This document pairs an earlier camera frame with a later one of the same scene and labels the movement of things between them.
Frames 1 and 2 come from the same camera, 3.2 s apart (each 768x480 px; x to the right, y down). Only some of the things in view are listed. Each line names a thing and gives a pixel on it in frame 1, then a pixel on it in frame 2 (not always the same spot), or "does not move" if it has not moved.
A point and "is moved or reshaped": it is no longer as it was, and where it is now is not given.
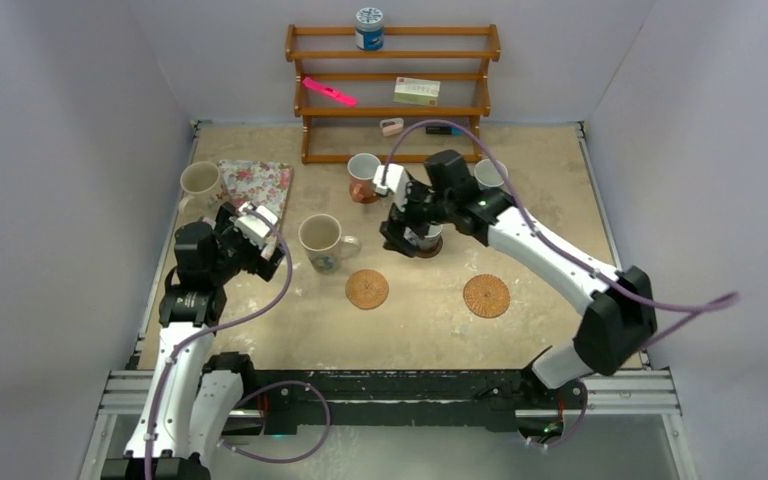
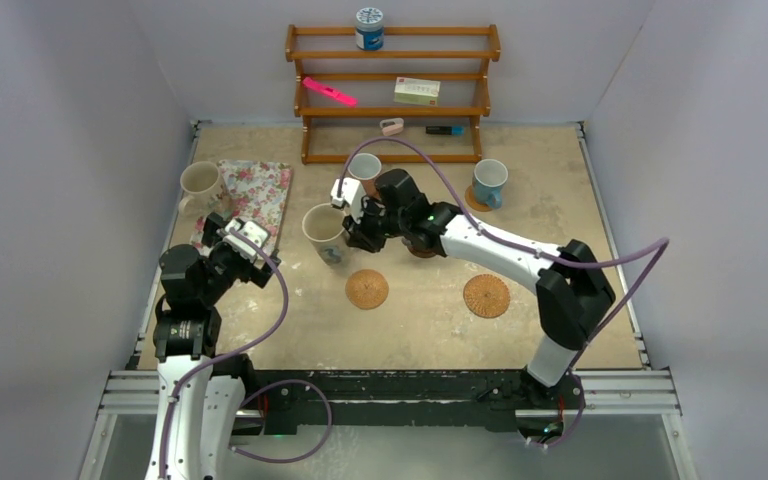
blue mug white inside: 488,176 does not move
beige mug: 320,235 is moved or reshaped
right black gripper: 401,219 → 360,236
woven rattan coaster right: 486,296 does not move
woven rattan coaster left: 366,289 does not move
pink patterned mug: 361,170 does not move
